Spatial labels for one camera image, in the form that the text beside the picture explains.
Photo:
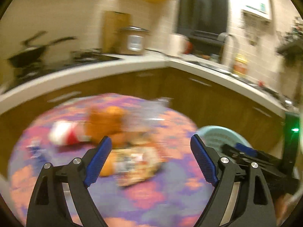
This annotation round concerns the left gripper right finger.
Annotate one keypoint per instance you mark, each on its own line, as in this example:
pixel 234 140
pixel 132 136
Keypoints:
pixel 221 173

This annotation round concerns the white electric kettle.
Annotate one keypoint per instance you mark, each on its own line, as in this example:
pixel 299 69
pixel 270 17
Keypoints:
pixel 177 45

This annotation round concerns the black wall shelf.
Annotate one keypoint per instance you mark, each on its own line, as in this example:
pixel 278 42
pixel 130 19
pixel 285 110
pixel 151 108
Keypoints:
pixel 290 46

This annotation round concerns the dark kitchen window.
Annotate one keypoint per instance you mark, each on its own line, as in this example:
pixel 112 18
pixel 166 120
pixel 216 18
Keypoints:
pixel 202 21

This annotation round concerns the wooden cutting board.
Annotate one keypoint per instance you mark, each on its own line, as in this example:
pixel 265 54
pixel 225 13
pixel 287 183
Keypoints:
pixel 112 22

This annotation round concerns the red white paper cup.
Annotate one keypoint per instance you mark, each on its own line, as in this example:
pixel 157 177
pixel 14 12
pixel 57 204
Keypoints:
pixel 64 133

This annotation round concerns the clear plastic bag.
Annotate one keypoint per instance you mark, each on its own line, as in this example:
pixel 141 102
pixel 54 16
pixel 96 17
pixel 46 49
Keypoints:
pixel 146 116

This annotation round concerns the light blue plastic basket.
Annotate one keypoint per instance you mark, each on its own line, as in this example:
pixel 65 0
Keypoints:
pixel 217 136

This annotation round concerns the crumpled orange snack bag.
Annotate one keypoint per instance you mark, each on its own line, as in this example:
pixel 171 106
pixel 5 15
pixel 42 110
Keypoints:
pixel 106 122

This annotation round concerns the steel sink faucet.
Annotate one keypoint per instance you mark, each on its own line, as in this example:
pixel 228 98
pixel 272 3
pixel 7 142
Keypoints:
pixel 229 49

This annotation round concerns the yellow detergent bottle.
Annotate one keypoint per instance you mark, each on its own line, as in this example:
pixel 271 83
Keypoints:
pixel 240 66

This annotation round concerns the orange snack wrapper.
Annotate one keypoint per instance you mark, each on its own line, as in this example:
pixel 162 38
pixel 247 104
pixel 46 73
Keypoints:
pixel 136 164

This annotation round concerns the wooden base cabinets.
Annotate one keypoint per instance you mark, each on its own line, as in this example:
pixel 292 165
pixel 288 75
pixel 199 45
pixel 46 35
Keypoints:
pixel 205 99

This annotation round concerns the brown rice cooker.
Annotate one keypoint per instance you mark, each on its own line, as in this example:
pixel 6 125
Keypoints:
pixel 131 40

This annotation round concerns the floral tablecloth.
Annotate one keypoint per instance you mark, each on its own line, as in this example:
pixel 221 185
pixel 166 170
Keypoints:
pixel 150 178

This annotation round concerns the black gas stove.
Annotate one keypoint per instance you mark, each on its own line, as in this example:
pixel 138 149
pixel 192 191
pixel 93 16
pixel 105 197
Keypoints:
pixel 36 70

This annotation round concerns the black frying pan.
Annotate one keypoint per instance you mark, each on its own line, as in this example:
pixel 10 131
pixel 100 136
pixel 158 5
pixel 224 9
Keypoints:
pixel 32 54

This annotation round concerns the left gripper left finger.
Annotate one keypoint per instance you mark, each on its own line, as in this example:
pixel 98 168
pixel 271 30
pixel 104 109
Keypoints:
pixel 80 173

